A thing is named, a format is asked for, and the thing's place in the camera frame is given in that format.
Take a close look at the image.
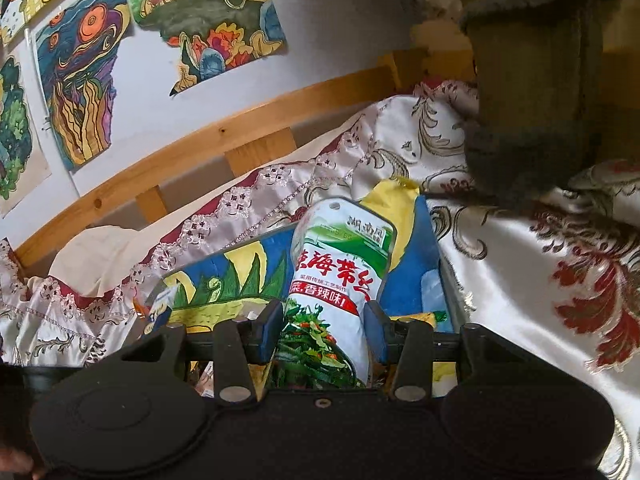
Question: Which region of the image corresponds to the blue white snack packet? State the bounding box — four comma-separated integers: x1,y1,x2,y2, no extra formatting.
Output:
142,287,174,337

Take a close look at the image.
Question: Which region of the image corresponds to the grey tray with painted lining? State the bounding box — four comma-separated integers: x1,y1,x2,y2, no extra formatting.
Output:
132,180,459,397

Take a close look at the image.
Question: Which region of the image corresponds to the wall poster with yellow waves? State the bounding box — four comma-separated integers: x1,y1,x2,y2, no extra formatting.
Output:
32,0,132,174

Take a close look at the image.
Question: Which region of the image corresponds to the yellow snack packet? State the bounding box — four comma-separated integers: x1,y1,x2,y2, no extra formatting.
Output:
400,310,449,332

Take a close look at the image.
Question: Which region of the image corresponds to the green white snack packet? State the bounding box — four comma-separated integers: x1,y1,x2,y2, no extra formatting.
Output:
272,197,399,392

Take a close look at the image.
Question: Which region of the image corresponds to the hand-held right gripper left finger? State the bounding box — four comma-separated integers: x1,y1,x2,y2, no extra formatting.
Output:
120,300,285,406

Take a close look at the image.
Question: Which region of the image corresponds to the white pillow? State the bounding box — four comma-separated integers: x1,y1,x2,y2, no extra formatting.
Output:
47,110,381,297

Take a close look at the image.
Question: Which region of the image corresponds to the wall poster with green bushes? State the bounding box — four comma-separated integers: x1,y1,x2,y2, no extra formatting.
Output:
0,52,52,219

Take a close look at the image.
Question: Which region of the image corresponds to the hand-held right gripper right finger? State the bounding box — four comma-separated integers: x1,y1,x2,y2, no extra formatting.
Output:
363,302,532,404

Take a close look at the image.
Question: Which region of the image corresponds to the floral satin printed blanket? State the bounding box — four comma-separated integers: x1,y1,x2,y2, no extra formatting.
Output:
0,80,640,480

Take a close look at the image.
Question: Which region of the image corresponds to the wooden bed frame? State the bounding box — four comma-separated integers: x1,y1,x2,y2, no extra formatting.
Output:
14,47,477,271

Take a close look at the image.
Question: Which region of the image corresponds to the wall poster with colourful shapes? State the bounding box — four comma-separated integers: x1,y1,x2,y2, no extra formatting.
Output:
122,0,290,97

